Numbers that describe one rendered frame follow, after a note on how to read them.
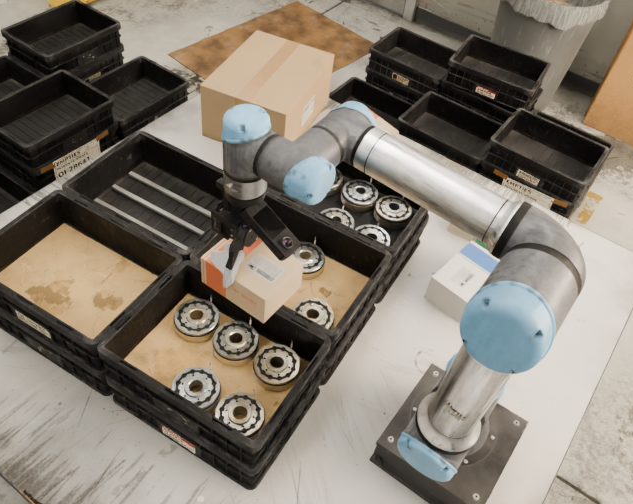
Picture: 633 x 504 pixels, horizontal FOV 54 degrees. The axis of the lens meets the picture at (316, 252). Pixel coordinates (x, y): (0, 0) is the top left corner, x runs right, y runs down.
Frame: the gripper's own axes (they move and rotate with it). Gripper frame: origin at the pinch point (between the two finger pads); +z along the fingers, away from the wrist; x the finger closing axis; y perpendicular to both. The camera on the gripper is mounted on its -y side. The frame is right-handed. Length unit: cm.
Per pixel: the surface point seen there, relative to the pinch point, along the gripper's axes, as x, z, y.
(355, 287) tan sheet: -29.8, 27.6, -9.5
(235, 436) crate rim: 22.5, 17.5, -14.9
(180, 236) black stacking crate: -14.1, 27.4, 35.3
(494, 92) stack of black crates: -185, 57, 13
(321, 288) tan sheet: -24.0, 27.5, -3.0
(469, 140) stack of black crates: -167, 73, 12
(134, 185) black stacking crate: -20, 27, 58
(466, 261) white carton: -61, 32, -27
